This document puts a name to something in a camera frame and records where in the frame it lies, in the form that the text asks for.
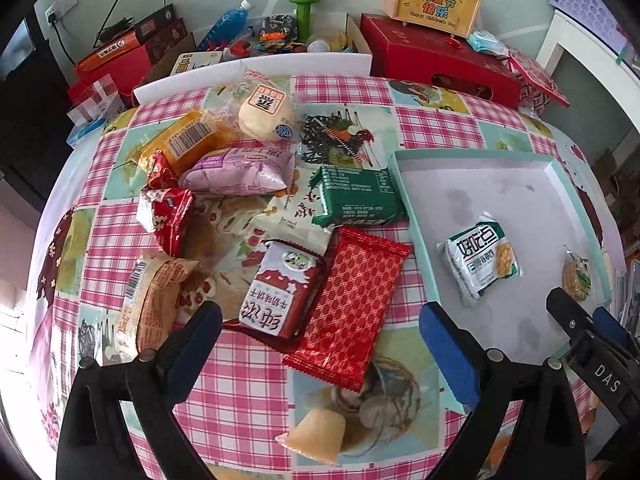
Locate dark red biscuit packet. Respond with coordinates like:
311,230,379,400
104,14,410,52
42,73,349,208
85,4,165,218
222,240,326,353

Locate yellow pudding cup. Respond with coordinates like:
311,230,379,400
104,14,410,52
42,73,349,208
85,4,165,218
276,408,346,466

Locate pink swiss roll packet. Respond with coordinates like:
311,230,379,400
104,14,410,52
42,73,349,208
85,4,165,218
178,148,295,196

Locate orange cake packet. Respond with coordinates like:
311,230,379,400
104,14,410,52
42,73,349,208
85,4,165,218
132,108,239,177

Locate steamed cake clear packet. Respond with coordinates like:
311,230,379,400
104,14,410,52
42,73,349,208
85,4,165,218
220,68,297,143

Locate round cookie clear packet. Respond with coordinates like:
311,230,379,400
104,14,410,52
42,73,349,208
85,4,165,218
562,248,591,302

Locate tan bread packet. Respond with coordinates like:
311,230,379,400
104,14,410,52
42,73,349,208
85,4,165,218
115,252,198,358

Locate teal rimmed white tray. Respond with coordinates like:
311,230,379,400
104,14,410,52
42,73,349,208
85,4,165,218
388,148,612,365

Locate red candy packet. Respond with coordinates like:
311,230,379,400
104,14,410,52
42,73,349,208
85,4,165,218
136,150,194,257

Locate red patterned snack packet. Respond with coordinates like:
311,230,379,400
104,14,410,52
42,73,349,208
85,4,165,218
282,226,411,392

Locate red patterned flat box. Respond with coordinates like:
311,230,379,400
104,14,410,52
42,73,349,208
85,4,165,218
503,48,570,117

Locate white shelf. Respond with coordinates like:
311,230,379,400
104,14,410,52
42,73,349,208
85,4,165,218
536,10,640,130

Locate green snack packet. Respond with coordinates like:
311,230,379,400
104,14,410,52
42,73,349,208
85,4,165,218
309,166,405,228

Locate cream illustrated snack packet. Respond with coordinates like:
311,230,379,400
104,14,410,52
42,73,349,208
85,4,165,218
248,165,333,256

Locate pink plaid tablecloth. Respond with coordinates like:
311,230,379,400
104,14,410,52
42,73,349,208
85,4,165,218
29,76,604,479

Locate blue wet wipes pack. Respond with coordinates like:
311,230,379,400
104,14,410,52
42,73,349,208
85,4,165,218
466,29,509,58

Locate clear plastic box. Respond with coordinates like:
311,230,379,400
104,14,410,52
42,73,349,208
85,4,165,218
66,75,126,148

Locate large red gift box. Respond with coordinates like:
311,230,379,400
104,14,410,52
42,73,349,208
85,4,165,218
360,14,522,110

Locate red orange boxes stack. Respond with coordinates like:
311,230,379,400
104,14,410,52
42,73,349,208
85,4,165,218
67,3,188,104

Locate card game box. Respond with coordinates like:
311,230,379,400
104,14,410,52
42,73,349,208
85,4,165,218
169,51,222,76

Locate yellow childrens day box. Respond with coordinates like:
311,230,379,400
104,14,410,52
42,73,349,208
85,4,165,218
377,0,483,39

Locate clear plastic bottle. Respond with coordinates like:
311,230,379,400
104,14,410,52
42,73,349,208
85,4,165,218
306,29,347,53

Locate cardboard box of toys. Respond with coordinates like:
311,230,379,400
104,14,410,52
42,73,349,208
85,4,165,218
139,13,372,86

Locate blue water bottle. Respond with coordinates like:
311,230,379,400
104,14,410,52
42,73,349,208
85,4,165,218
196,0,253,52

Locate green dumbbell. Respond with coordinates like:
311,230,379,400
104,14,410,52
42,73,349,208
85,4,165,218
288,0,320,42

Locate wall power socket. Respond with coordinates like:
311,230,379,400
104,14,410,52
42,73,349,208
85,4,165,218
44,0,78,26

